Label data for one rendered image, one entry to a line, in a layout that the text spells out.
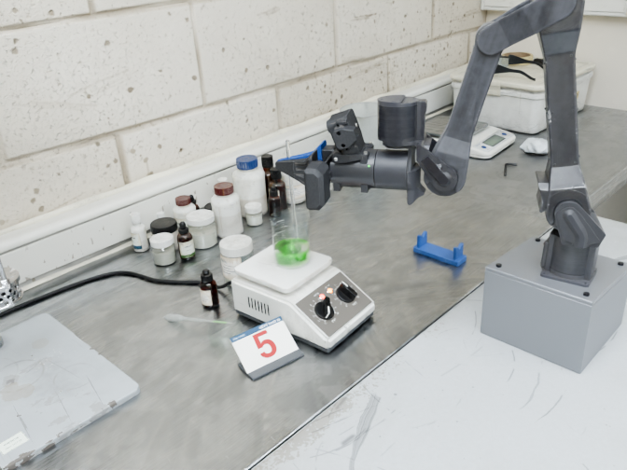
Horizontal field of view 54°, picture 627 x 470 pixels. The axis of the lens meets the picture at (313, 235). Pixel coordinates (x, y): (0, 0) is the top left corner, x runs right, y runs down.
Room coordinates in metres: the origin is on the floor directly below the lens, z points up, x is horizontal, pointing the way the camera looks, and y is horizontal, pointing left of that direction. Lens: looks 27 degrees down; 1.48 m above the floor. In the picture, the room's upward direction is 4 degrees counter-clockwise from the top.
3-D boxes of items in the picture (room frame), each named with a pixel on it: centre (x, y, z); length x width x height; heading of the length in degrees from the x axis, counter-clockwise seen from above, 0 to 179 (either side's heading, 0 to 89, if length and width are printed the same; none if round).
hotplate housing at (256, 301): (0.87, 0.03, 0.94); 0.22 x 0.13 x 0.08; 50
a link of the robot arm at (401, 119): (0.82, -0.15, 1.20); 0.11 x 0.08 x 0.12; 75
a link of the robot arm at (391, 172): (0.83, -0.13, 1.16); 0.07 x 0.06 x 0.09; 71
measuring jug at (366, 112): (1.56, -0.15, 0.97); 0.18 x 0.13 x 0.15; 170
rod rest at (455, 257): (1.03, -0.24, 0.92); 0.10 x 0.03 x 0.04; 45
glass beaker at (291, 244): (0.89, 0.03, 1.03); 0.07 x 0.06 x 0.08; 132
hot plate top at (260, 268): (0.88, 0.05, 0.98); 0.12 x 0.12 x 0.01; 50
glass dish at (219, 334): (0.81, 0.15, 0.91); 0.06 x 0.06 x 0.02
